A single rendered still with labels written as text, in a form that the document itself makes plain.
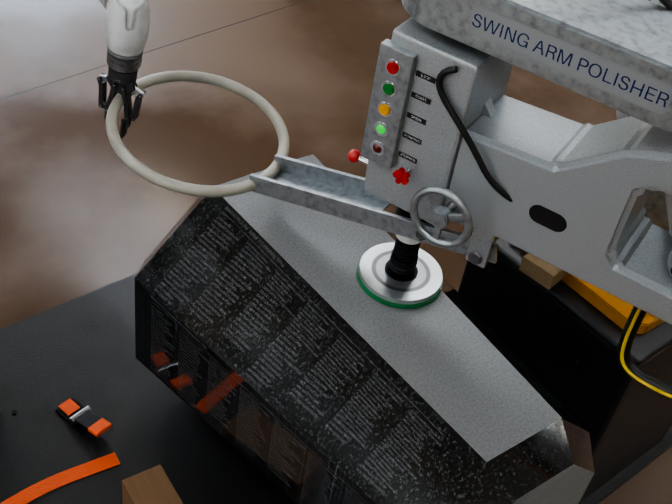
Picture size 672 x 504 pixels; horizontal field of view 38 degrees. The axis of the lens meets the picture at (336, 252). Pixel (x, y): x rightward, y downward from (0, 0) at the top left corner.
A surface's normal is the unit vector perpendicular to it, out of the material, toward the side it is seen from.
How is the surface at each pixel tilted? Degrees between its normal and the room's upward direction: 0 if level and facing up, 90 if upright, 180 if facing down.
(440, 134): 90
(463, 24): 90
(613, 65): 90
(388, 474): 45
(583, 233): 90
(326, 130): 0
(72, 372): 0
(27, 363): 0
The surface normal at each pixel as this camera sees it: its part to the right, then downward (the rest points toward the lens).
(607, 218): -0.55, 0.51
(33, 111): 0.13, -0.73
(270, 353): -0.46, -0.28
